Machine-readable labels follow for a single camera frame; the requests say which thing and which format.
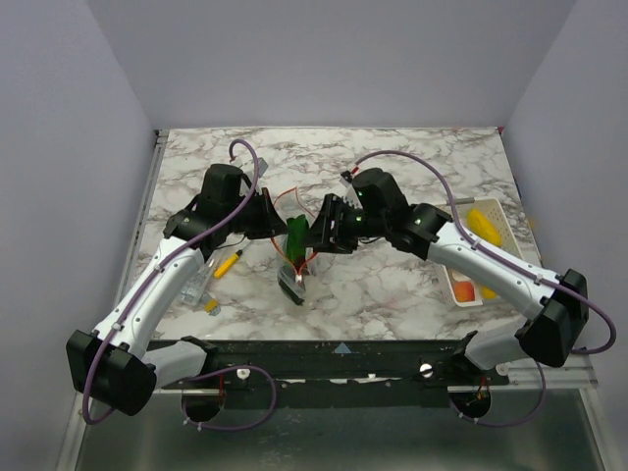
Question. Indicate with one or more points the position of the black mounting rail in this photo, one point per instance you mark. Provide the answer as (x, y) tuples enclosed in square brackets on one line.
[(332, 374)]

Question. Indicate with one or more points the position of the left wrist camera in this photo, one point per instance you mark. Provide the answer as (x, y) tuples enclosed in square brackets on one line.
[(260, 167)]

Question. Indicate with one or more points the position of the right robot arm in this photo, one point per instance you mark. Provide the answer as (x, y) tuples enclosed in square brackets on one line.
[(553, 315)]

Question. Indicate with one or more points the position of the clear screw box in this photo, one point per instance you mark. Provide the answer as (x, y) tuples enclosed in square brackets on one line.
[(194, 288)]

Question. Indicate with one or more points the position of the toy peach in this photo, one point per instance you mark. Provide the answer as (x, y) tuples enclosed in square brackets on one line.
[(464, 292)]

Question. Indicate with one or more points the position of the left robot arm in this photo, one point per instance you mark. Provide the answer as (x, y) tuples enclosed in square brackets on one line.
[(112, 363)]

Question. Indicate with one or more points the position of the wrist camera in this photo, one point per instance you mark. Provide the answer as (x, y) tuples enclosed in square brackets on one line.
[(350, 195), (260, 167)]

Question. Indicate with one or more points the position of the white plastic basket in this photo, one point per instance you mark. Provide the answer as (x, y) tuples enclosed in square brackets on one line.
[(493, 210)]

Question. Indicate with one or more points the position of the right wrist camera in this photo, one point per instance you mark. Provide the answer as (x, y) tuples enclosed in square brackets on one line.
[(350, 195)]

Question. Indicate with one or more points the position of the toy corn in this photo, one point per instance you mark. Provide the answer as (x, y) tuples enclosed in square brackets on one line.
[(481, 226)]

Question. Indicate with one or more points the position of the toy lemon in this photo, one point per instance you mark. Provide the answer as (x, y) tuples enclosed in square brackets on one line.
[(488, 293)]

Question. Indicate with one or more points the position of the clear zip top bag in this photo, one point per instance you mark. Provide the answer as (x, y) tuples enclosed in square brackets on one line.
[(299, 272)]

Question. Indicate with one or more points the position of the aluminium frame rail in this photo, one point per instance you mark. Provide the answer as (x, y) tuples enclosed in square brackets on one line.
[(69, 452)]

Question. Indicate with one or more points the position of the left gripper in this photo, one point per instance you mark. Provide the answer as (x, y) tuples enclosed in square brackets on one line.
[(272, 224)]

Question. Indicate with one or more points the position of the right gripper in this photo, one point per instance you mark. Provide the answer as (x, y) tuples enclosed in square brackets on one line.
[(332, 225)]

